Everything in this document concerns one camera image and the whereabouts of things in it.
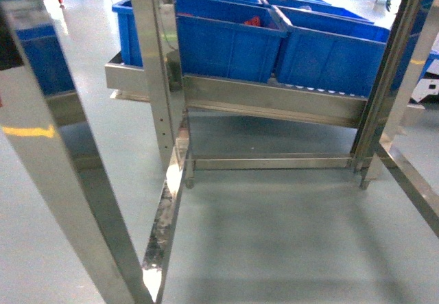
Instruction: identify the blue crate far left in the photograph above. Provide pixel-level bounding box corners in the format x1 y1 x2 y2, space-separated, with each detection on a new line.
112 0 143 67

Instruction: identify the blue plastic crate left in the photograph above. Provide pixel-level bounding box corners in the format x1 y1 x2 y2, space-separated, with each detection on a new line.
175 0 287 83

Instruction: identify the stainless steel rack frame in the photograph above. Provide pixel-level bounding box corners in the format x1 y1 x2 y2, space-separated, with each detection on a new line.
1 0 438 303

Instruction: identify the blue plastic crate right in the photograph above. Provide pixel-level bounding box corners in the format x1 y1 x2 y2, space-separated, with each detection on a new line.
274 6 390 97

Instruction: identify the blue plastic crate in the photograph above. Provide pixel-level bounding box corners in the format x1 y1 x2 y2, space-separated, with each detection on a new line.
274 6 390 97
175 0 287 83

